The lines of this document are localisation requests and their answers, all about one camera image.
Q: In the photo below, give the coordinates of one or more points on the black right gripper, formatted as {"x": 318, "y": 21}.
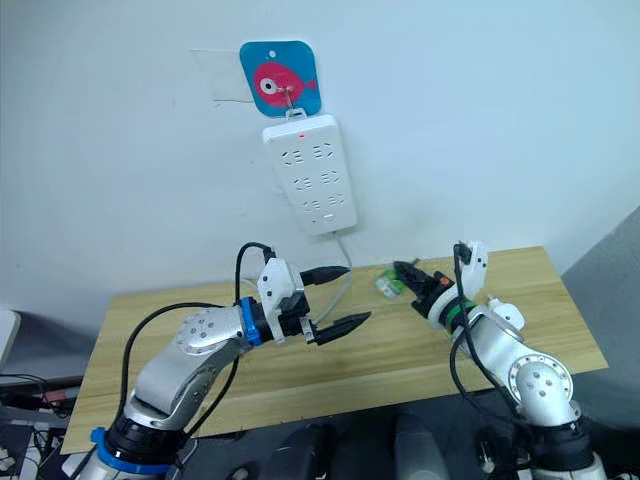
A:
{"x": 436, "y": 290}

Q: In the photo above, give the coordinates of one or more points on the clear tape sheet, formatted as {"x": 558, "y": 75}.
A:
{"x": 220, "y": 75}

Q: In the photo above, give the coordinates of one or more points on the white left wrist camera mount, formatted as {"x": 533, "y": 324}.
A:
{"x": 278, "y": 285}

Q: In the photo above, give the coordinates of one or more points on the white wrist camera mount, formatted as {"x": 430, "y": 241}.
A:
{"x": 278, "y": 285}
{"x": 475, "y": 270}

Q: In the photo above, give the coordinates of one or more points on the dark rounded shape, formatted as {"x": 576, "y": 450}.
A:
{"x": 420, "y": 445}
{"x": 310, "y": 450}

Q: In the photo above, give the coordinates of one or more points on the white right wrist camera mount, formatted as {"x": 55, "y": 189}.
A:
{"x": 475, "y": 270}

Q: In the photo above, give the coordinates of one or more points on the blue fish hook sticker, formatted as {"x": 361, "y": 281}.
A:
{"x": 280, "y": 75}

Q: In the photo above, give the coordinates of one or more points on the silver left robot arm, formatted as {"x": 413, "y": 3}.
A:
{"x": 200, "y": 340}

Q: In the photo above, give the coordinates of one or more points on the black floor box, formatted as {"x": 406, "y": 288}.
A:
{"x": 15, "y": 447}

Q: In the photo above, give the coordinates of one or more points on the white power strip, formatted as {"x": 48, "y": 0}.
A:
{"x": 312, "y": 175}

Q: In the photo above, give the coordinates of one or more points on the grey partition panel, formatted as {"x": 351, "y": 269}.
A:
{"x": 605, "y": 300}

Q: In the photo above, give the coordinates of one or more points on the metal wall hook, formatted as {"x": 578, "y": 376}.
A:
{"x": 290, "y": 97}

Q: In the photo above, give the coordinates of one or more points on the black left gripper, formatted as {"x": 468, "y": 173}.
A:
{"x": 292, "y": 327}

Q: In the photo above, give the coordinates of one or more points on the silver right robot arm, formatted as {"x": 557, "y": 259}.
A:
{"x": 540, "y": 380}

